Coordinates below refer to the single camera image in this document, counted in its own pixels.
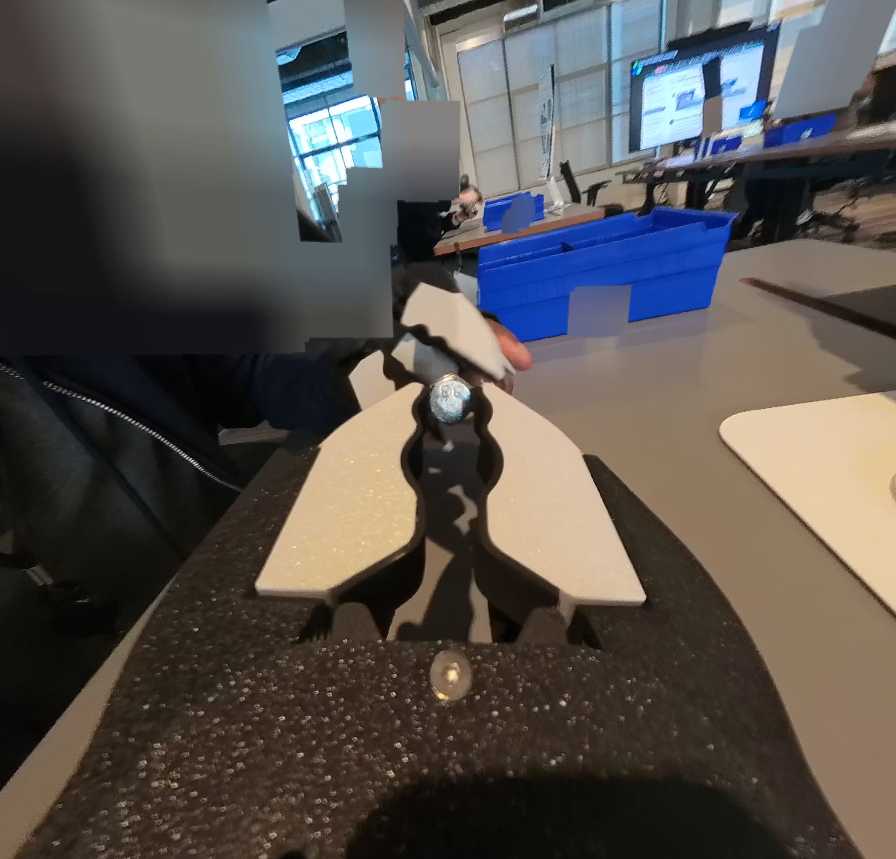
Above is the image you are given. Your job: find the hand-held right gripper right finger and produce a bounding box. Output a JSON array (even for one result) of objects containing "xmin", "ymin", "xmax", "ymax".
[{"xmin": 475, "ymin": 381, "xmax": 648, "ymax": 608}]

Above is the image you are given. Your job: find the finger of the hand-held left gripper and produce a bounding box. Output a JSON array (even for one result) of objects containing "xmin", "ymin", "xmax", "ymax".
[
  {"xmin": 400, "ymin": 281, "xmax": 520, "ymax": 383},
  {"xmin": 347, "ymin": 340, "xmax": 457, "ymax": 412}
]

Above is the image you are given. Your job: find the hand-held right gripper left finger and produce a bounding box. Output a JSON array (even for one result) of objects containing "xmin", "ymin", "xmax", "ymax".
[{"xmin": 253, "ymin": 383, "xmax": 429, "ymax": 601}]

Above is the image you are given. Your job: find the steel hex bolt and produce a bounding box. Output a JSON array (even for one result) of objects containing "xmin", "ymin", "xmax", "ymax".
[{"xmin": 428, "ymin": 377, "xmax": 472, "ymax": 425}]

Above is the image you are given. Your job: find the person's left forearm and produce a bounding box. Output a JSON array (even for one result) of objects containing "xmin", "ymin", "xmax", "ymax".
[{"xmin": 252, "ymin": 344, "xmax": 365, "ymax": 434}]

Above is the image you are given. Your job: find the person's left hand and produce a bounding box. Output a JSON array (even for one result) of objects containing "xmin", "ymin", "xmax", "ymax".
[{"xmin": 483, "ymin": 313, "xmax": 536, "ymax": 394}]

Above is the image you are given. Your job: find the black office chair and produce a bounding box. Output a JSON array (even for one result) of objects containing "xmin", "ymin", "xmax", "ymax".
[{"xmin": 559, "ymin": 161, "xmax": 611, "ymax": 207}]

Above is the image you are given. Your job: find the white roll-up banner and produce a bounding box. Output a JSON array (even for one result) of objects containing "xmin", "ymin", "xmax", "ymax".
[{"xmin": 536, "ymin": 64, "xmax": 565, "ymax": 210}]

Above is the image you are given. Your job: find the large blue plastic bin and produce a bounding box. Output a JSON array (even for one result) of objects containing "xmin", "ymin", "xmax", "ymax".
[{"xmin": 477, "ymin": 208, "xmax": 737, "ymax": 342}]

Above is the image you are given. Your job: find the white sign stand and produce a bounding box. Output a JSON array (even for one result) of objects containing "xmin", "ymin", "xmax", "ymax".
[{"xmin": 720, "ymin": 391, "xmax": 896, "ymax": 618}]

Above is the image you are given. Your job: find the large display screen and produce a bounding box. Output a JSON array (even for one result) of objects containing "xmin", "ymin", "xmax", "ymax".
[{"xmin": 629, "ymin": 22, "xmax": 781, "ymax": 154}]

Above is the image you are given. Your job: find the black flat panel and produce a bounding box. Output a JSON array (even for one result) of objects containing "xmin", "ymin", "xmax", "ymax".
[{"xmin": 741, "ymin": 277, "xmax": 896, "ymax": 340}]

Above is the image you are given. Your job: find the dark long desk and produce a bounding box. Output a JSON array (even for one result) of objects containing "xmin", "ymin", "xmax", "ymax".
[{"xmin": 616, "ymin": 124, "xmax": 896, "ymax": 245}]

